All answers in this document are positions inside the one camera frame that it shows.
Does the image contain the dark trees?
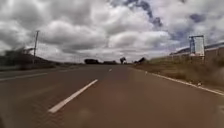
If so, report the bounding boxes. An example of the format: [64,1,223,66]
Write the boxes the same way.
[83,56,148,66]

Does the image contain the utility pole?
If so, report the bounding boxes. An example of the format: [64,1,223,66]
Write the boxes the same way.
[32,30,40,65]

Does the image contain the white signboard on posts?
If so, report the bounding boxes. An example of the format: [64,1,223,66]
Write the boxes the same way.
[188,34,206,61]

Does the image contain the long low building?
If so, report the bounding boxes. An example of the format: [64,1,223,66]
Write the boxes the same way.
[169,41,224,61]

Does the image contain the dark bushy embankment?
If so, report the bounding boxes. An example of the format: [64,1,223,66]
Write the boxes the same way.
[0,47,61,72]

